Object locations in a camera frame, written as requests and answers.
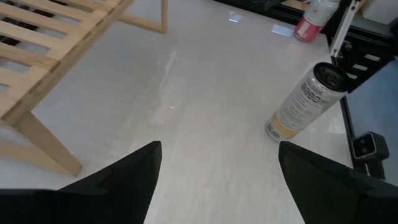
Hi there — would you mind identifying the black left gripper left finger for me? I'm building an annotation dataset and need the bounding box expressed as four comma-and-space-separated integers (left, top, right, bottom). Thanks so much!
0, 140, 163, 224

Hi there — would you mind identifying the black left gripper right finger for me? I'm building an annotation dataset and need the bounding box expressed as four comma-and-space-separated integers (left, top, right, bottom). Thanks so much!
278, 141, 398, 224

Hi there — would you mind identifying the tall silver Celsius can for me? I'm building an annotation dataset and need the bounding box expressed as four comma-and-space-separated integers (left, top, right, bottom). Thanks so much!
265, 62, 351, 143

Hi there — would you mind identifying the wooden slatted shelf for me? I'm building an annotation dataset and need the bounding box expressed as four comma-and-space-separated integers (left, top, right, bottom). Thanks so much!
0, 0, 169, 178

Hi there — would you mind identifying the small black camera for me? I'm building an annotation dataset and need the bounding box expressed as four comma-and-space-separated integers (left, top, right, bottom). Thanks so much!
352, 131, 390, 180

